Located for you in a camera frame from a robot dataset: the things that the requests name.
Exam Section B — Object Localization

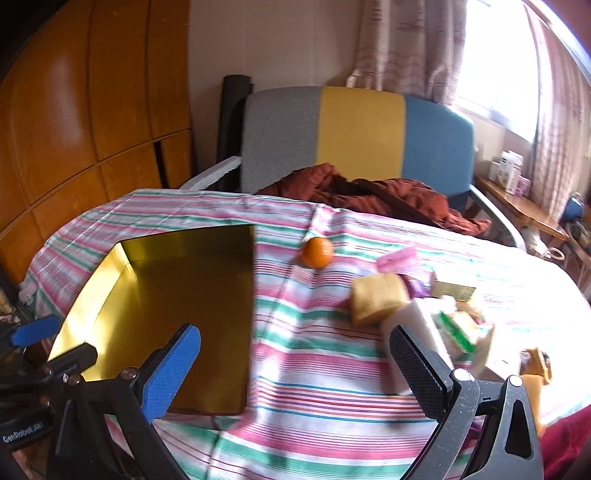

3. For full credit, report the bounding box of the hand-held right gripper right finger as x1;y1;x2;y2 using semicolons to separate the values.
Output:
389;324;546;480

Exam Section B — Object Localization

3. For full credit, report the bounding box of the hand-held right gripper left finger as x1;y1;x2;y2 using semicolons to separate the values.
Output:
50;323;202;480

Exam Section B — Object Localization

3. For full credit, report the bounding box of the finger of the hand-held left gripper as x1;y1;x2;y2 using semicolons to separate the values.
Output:
0;315;62;352
0;344;99;393

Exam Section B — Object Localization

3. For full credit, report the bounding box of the white foam block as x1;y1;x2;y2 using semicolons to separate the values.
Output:
380;298;455;397

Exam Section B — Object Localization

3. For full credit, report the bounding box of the green edged snack packet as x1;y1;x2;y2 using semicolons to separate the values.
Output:
431;309;495;365

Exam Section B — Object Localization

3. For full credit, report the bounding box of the yellow sponge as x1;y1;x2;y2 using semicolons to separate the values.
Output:
351;273;411;328

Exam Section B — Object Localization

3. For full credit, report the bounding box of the purple item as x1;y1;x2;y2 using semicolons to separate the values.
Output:
402;274;432;298

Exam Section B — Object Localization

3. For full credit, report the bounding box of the small green label box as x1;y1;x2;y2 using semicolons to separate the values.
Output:
431;279;477;303

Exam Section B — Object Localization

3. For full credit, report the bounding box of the gold tin box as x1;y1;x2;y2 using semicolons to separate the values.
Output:
46;224;256;416

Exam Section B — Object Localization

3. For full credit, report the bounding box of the pink hair roller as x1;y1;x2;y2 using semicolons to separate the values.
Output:
376;246;419;274

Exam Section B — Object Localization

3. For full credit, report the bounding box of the orange tangerine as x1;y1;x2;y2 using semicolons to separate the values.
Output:
302;237;334;269

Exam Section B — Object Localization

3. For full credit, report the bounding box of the striped pink green cloth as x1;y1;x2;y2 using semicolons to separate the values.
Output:
23;187;591;480

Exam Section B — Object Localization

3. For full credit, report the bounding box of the brown yellow packet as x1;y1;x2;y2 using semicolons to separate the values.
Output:
519;347;552;386

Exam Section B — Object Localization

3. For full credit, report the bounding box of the person's red clothing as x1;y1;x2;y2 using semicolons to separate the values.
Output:
539;406;591;480

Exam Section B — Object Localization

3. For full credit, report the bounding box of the rust brown jacket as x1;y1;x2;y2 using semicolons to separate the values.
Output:
253;162;492;237

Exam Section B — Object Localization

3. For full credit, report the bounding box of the wooden side table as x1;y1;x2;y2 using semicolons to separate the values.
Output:
475;174;571;241

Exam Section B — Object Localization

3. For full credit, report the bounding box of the white carton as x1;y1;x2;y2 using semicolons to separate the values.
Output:
501;150;525;195

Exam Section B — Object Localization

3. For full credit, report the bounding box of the blue cup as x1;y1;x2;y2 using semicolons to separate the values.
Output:
561;194;586;222

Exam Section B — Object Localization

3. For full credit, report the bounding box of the grey yellow blue chair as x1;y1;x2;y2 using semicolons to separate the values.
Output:
178;85;527;252

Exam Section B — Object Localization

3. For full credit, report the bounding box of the patterned curtain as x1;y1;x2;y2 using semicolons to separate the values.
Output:
522;0;591;227
346;0;468;106

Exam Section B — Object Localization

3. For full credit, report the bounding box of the window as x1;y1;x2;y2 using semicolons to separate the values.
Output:
455;0;539;139

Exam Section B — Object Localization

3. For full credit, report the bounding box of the white power cable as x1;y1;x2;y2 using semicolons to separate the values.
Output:
526;226;566;261

